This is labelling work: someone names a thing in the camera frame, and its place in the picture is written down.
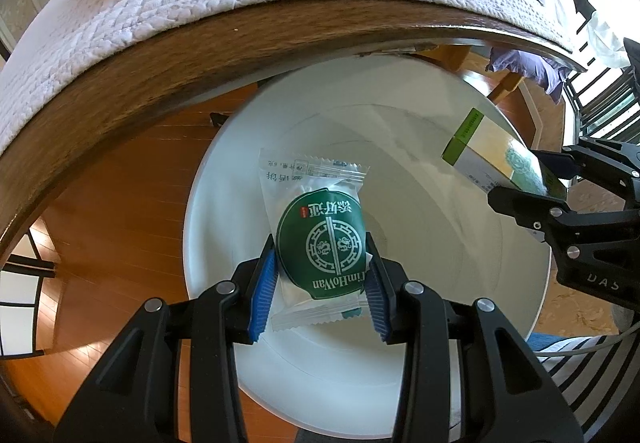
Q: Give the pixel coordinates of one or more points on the quilted tablecloth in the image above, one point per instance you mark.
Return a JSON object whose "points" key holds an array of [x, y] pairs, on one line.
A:
{"points": [[125, 23]]}

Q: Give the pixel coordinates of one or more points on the green gold carton box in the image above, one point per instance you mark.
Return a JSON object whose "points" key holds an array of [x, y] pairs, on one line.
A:
{"points": [[490, 148]]}

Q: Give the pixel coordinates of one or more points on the round wooden table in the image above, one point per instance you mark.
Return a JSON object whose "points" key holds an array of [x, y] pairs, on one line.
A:
{"points": [[150, 83]]}

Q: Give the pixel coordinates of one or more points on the black metal railing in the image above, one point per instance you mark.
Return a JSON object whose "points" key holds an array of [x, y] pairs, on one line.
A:
{"points": [[605, 98]]}

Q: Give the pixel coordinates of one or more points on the striped cloth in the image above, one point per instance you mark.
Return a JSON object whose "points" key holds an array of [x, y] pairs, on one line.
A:
{"points": [[595, 378]]}

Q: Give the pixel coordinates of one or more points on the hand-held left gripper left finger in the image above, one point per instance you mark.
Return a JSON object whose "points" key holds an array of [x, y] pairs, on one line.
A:
{"points": [[262, 293]]}

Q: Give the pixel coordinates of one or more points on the white round bin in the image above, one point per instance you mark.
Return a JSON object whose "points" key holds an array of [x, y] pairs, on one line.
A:
{"points": [[425, 233]]}

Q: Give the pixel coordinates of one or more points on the green label snack packet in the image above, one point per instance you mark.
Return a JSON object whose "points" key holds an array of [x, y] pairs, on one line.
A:
{"points": [[320, 233]]}

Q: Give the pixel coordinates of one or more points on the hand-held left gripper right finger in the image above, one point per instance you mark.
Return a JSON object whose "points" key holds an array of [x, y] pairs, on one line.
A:
{"points": [[377, 303]]}

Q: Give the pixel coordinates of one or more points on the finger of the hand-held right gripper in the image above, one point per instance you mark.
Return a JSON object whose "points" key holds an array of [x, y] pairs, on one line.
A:
{"points": [[600, 155], [550, 218]]}

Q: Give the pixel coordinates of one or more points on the purple pillow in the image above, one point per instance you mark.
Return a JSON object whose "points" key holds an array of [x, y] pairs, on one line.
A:
{"points": [[535, 68]]}

